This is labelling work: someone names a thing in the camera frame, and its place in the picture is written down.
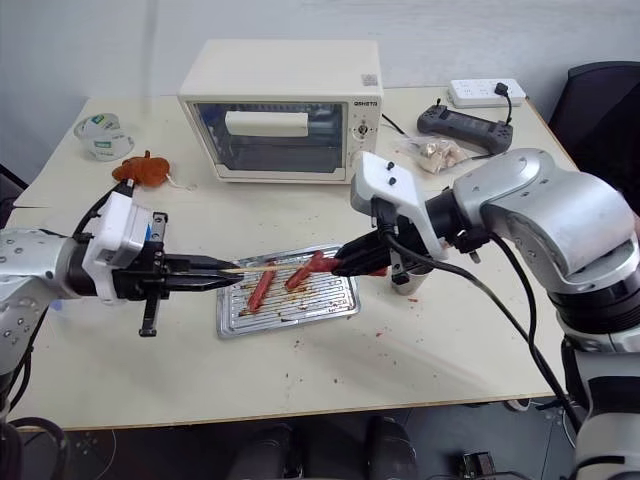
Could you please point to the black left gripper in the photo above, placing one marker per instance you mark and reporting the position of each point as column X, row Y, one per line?
column 135, row 280

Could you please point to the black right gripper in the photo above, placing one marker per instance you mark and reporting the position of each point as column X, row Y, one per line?
column 407, row 250

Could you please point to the red sausage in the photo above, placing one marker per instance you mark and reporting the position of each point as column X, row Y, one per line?
column 298, row 278
column 261, row 291
column 320, row 262

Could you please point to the wooden skewer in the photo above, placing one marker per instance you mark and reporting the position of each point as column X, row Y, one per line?
column 260, row 269

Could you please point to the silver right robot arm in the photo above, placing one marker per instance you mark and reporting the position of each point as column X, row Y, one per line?
column 560, row 210

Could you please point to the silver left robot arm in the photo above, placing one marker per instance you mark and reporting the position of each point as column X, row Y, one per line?
column 25, row 260

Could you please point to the white paper cup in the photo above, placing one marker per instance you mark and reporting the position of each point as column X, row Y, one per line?
column 412, row 282

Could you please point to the silver ribbed metal tray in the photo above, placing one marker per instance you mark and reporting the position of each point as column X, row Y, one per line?
column 310, row 305

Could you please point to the orange plush toy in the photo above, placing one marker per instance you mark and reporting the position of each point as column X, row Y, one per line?
column 145, row 170

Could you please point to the clear bag of beige pieces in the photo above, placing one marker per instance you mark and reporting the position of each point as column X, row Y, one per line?
column 437, row 152

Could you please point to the black handheld controller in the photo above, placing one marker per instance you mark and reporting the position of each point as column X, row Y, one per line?
column 465, row 125

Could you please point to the dark rounded shape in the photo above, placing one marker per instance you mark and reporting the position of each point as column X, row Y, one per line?
column 270, row 455
column 385, row 450

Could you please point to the white power strip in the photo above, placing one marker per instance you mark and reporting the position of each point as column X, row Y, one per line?
column 475, row 92

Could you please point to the cream toaster oven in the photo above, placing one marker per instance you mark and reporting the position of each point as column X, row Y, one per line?
column 280, row 75

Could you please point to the small black floor device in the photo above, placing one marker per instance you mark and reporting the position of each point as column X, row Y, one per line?
column 477, row 465

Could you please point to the black chair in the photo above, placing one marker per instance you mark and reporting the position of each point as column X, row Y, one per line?
column 600, row 115

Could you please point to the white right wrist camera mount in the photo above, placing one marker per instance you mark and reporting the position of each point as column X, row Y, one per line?
column 390, row 190

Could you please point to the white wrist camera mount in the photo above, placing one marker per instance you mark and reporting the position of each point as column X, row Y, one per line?
column 117, row 225
column 390, row 190

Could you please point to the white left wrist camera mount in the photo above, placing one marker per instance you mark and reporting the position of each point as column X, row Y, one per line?
column 117, row 225

